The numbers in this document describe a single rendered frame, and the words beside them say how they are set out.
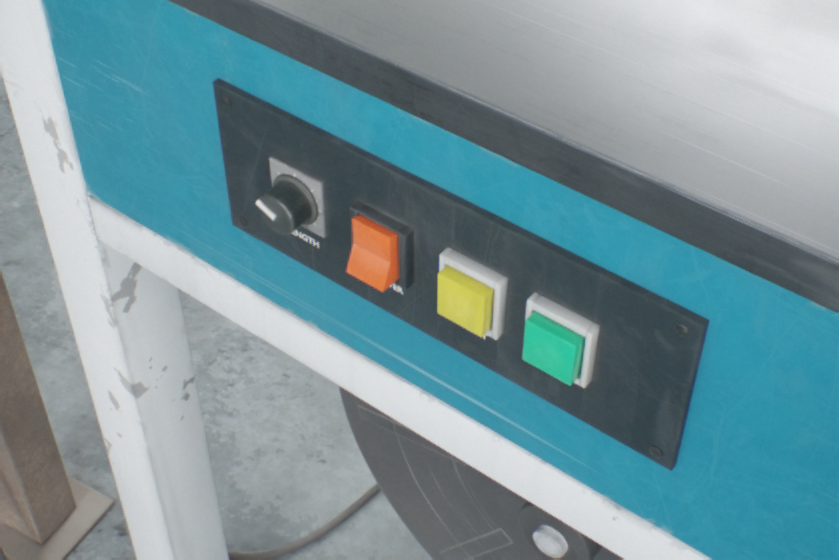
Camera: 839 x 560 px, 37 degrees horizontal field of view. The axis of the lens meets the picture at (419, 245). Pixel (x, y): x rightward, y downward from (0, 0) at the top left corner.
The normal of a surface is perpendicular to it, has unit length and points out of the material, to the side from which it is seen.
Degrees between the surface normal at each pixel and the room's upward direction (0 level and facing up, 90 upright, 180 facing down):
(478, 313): 90
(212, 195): 90
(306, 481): 0
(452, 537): 90
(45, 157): 90
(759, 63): 0
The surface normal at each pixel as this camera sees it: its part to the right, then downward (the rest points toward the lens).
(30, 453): 0.87, 0.34
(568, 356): -0.61, 0.55
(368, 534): 0.00, -0.73
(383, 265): -0.56, 0.22
